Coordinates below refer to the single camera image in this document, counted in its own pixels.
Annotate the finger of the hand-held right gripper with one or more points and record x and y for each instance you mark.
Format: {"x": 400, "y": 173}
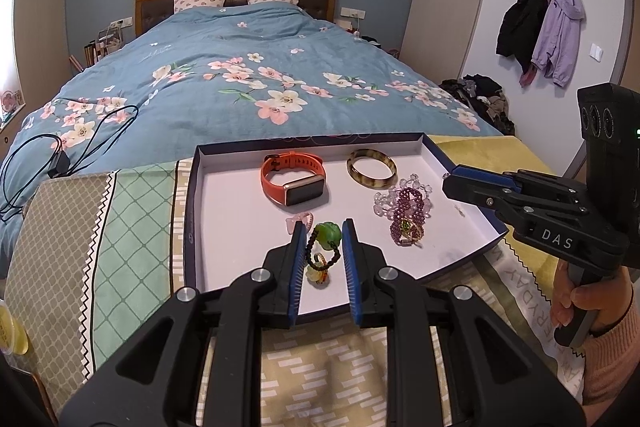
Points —
{"x": 475, "y": 192}

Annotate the purple jacket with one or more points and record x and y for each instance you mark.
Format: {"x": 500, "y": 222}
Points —
{"x": 562, "y": 32}

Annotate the person's right hand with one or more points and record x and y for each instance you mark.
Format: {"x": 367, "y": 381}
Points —
{"x": 605, "y": 302}

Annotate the white wall outlet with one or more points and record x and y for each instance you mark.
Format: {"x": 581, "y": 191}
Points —
{"x": 352, "y": 12}
{"x": 121, "y": 22}

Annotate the bedside clutter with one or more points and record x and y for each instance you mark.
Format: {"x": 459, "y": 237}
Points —
{"x": 102, "y": 47}

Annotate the wooden furniture edge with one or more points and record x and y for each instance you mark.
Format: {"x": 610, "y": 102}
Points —
{"x": 37, "y": 397}

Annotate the blue floral duvet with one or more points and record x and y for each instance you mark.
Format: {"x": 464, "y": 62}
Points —
{"x": 225, "y": 57}

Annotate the grey framed door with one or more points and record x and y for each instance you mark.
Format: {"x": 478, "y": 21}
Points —
{"x": 631, "y": 32}

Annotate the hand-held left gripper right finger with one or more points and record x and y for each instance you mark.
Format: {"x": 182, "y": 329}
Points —
{"x": 351, "y": 272}

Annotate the black power adapter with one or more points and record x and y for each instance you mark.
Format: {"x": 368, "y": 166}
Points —
{"x": 61, "y": 164}

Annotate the tortoiseshell bangle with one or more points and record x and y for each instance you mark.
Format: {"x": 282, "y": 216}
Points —
{"x": 356, "y": 174}

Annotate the pile of dark clothes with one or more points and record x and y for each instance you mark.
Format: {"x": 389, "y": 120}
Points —
{"x": 485, "y": 97}

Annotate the orange smartwatch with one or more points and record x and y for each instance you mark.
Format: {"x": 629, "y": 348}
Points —
{"x": 300, "y": 194}

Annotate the yellow translucent object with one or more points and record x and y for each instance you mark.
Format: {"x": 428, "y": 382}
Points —
{"x": 12, "y": 329}

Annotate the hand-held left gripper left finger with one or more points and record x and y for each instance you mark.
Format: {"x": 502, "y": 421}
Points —
{"x": 297, "y": 272}

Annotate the person's right forearm pink sleeve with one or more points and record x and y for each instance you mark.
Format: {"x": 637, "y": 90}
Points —
{"x": 615, "y": 357}

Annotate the green beige patchwork mat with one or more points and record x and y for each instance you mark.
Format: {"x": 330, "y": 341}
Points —
{"x": 140, "y": 217}

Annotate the white light switch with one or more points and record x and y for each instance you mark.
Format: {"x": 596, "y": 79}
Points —
{"x": 596, "y": 52}

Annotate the olive yellow blanket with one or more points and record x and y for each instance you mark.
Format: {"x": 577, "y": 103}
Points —
{"x": 500, "y": 152}

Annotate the black jacket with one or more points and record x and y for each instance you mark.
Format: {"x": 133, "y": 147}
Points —
{"x": 522, "y": 22}

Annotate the dark blue tray box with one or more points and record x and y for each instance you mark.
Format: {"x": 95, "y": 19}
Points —
{"x": 235, "y": 232}

